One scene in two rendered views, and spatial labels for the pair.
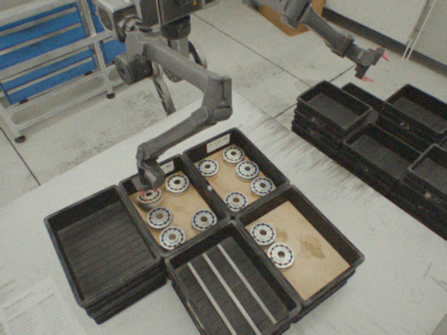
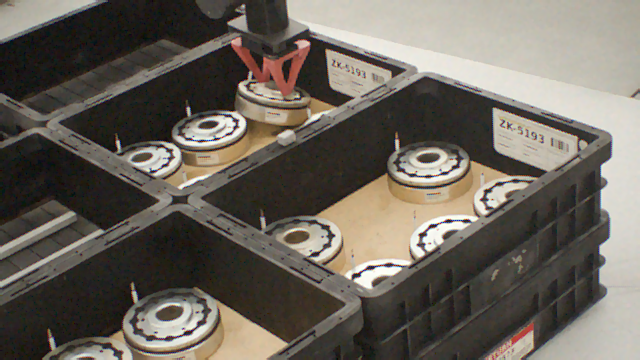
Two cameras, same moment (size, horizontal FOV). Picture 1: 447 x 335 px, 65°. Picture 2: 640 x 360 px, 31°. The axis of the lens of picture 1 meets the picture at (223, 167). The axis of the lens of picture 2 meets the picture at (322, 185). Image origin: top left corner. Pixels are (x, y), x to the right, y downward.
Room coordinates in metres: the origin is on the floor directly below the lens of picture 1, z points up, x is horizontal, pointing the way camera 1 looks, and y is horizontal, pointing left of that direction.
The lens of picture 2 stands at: (0.77, -1.17, 1.60)
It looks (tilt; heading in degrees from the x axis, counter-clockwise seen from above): 31 degrees down; 86
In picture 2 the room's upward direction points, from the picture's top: 7 degrees counter-clockwise
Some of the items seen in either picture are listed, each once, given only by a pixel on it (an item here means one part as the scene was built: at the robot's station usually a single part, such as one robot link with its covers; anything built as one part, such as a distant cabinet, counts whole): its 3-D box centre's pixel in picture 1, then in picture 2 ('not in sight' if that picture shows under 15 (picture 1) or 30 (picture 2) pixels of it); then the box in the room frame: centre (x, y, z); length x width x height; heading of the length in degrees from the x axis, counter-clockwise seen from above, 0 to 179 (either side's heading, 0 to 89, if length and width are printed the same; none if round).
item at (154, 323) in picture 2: (262, 232); (169, 314); (0.67, -0.16, 0.86); 0.05 x 0.05 x 0.01
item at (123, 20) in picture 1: (131, 27); not in sight; (1.13, 0.33, 1.45); 0.09 x 0.08 x 0.12; 132
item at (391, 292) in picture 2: (234, 168); (402, 176); (0.95, -0.05, 0.92); 0.40 x 0.30 x 0.02; 35
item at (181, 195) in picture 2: (172, 201); (234, 104); (0.77, 0.20, 0.92); 0.40 x 0.30 x 0.02; 35
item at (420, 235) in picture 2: (247, 169); (455, 242); (0.99, -0.11, 0.86); 0.10 x 0.10 x 0.01
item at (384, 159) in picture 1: (373, 165); not in sight; (1.48, -0.98, 0.31); 0.40 x 0.30 x 0.34; 42
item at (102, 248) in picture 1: (104, 245); (112, 80); (0.60, 0.45, 0.87); 0.40 x 0.30 x 0.11; 35
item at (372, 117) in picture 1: (355, 113); not in sight; (2.05, -1.01, 0.26); 0.40 x 0.30 x 0.23; 42
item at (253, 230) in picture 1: (262, 233); (170, 318); (0.67, -0.16, 0.86); 0.10 x 0.10 x 0.01
